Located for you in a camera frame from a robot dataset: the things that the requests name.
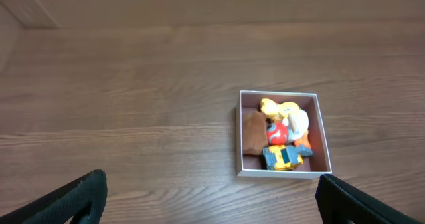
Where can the red ball toy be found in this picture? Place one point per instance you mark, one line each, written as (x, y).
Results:
(277, 134)

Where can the white plush duck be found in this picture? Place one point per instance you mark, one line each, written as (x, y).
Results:
(271, 110)

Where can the yellow wooden rattle drum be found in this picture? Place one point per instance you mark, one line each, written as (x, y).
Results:
(289, 111)

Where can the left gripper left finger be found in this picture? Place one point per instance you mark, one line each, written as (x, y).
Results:
(80, 201)

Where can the yellow blue toy excavator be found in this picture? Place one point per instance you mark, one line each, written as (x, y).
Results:
(285, 157)

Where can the brown plush toy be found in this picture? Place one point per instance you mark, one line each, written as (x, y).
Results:
(254, 136)

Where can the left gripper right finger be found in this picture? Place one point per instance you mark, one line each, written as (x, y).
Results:
(339, 202)

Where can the white cardboard box pink interior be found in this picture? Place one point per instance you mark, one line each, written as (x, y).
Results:
(315, 166)

